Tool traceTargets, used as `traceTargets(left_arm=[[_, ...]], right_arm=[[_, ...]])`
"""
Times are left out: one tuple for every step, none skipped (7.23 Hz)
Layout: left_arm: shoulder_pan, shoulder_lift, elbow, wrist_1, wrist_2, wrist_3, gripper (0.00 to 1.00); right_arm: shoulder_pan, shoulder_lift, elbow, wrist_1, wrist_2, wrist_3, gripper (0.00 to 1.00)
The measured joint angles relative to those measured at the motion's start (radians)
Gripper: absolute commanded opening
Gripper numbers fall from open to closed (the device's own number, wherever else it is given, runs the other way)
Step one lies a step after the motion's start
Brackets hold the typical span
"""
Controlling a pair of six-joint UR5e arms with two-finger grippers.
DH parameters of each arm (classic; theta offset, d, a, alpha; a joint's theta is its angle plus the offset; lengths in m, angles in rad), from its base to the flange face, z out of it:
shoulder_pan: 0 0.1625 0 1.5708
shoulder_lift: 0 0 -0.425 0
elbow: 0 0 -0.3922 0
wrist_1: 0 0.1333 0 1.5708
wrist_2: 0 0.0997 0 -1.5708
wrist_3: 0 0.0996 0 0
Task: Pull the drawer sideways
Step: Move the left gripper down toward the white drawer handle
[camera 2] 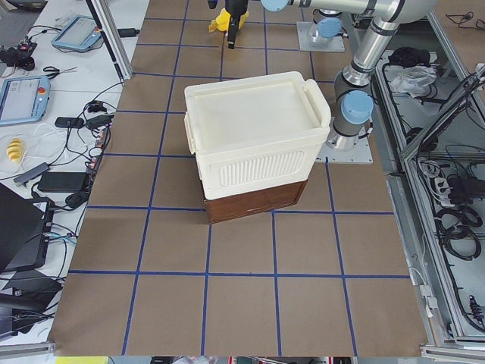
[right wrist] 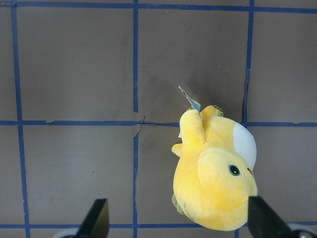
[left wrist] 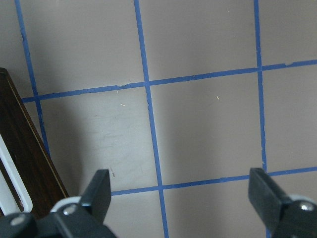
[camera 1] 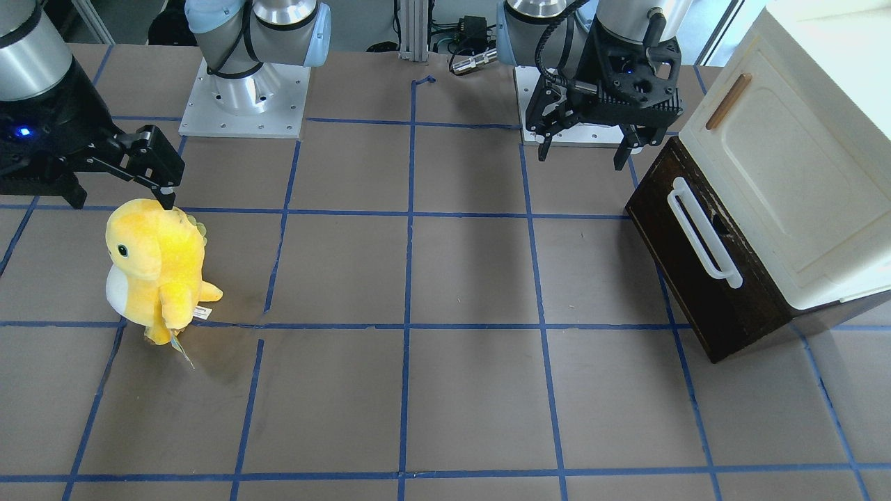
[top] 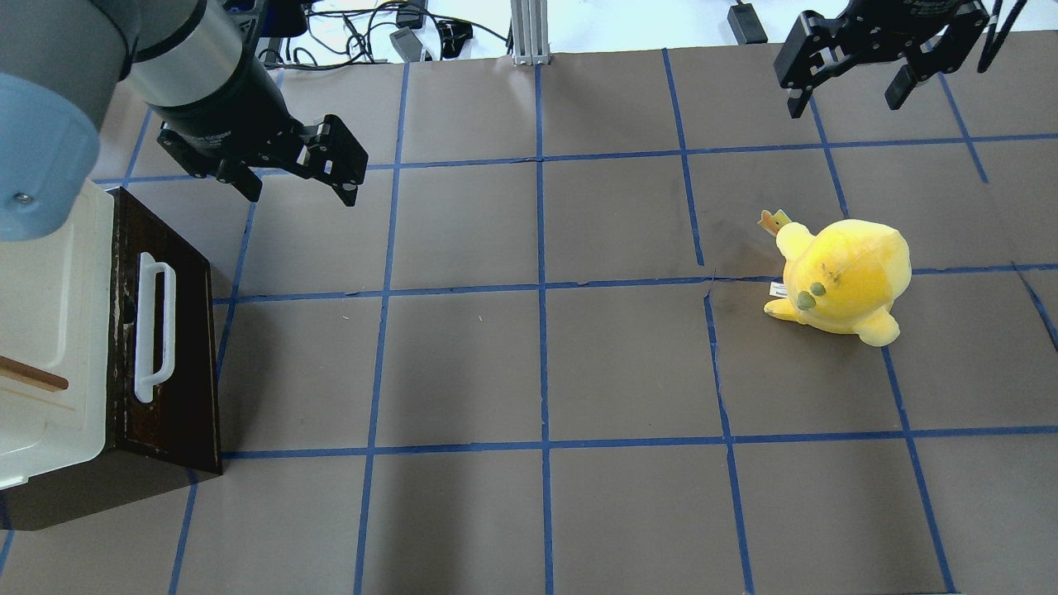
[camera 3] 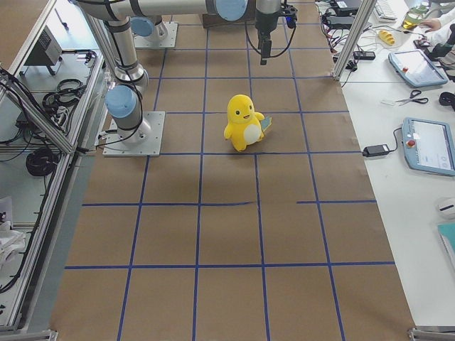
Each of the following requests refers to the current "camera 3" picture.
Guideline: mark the black gripper body near plush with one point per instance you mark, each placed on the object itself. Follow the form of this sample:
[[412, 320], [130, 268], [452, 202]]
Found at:
[[264, 25]]

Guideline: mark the black gripper finger plush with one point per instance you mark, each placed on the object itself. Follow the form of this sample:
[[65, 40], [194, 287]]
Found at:
[[265, 45]]

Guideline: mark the silver robot arm near drawer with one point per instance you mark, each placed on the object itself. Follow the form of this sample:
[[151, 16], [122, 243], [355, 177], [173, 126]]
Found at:
[[148, 34]]

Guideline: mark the silver robot arm near plush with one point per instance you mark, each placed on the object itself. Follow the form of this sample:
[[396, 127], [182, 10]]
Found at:
[[116, 18]]

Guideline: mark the person hand on desk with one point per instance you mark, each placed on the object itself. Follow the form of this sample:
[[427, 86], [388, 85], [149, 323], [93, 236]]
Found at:
[[431, 25]]

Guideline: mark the yellow plush dinosaur toy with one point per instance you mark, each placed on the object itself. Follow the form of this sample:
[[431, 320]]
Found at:
[[245, 126]]

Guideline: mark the yellow banana toy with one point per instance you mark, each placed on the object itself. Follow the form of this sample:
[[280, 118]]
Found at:
[[386, 37]]

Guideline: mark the blue teach pendant far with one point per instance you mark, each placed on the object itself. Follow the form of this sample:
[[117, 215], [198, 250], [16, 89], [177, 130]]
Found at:
[[416, 69]]

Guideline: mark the blue teach pendant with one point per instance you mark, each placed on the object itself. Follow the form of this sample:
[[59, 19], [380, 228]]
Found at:
[[416, 69], [428, 146]]

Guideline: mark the black power adapter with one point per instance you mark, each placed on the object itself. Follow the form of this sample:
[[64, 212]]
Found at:
[[376, 150]]

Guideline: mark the black scissors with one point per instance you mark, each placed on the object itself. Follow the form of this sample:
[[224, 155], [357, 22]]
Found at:
[[413, 97]]

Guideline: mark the blue teach pendant near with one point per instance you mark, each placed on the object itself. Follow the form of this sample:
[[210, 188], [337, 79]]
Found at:
[[428, 146]]

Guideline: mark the grey control box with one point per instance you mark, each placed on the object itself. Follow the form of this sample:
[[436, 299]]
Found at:
[[46, 52]]

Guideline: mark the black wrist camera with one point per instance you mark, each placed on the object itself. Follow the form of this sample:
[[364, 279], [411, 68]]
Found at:
[[289, 13]]

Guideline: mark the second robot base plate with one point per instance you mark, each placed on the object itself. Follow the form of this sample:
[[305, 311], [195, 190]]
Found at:
[[170, 41]]

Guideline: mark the aluminium frame post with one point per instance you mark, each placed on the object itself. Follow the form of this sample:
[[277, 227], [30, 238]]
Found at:
[[364, 12]]

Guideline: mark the square robot base plate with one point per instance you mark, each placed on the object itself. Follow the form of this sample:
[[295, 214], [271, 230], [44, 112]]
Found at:
[[146, 141]]

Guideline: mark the aluminium side frame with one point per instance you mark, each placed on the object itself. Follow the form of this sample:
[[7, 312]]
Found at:
[[35, 154]]

